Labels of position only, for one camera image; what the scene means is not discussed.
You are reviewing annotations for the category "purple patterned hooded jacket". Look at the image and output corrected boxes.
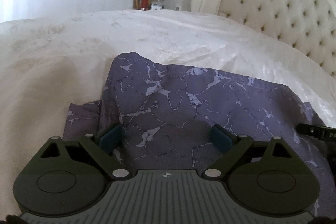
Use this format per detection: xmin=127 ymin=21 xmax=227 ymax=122
xmin=63 ymin=52 xmax=335 ymax=218

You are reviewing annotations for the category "white floral bed cover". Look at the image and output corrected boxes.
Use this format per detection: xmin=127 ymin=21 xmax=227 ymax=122
xmin=1 ymin=10 xmax=335 ymax=216

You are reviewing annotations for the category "cream tufted headboard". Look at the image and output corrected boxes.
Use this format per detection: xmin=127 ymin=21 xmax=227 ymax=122
xmin=191 ymin=0 xmax=335 ymax=76

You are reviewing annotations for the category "red bottle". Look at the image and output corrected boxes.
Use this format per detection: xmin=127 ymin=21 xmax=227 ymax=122
xmin=140 ymin=0 xmax=149 ymax=11

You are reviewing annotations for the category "wooden picture frame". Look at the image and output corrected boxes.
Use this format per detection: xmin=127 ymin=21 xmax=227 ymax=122
xmin=133 ymin=0 xmax=142 ymax=10

